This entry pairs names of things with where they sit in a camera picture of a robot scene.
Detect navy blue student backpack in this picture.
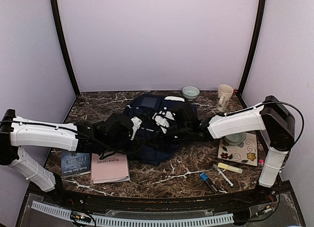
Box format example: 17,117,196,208
123,94,197,166

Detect celadon bowl at back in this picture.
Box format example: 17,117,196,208
182,85,200,101

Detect black right frame post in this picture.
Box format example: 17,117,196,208
237,0,266,95

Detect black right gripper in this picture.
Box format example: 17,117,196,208
145,124,190,151

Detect celadon bowl on plate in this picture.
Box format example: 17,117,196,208
224,132,246,145

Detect pink paperback book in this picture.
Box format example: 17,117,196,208
91,153,130,184

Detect black left frame post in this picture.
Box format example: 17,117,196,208
50,0,80,97

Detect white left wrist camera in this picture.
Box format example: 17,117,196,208
131,116,142,141

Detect square floral plate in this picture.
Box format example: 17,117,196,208
217,132,259,167

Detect black marker blue cap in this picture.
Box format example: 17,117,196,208
200,172,218,193

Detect yellow highlighter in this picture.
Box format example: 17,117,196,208
218,163,243,174

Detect dark blue novel book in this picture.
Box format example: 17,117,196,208
61,150,91,178

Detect white marker pen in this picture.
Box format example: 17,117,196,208
213,164,234,187

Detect grey slotted cable duct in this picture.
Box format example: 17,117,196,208
31,201,234,227

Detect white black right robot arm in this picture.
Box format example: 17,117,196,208
154,95,296,204

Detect black frame post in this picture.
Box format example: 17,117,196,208
237,0,266,95
50,0,80,97

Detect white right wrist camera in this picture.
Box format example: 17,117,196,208
153,111,175,134

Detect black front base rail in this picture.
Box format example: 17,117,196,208
26,181,295,215

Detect cream ceramic mug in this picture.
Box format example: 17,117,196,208
216,85,234,112

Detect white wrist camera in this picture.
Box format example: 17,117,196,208
131,116,142,141
153,111,175,134

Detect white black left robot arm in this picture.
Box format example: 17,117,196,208
0,109,142,205

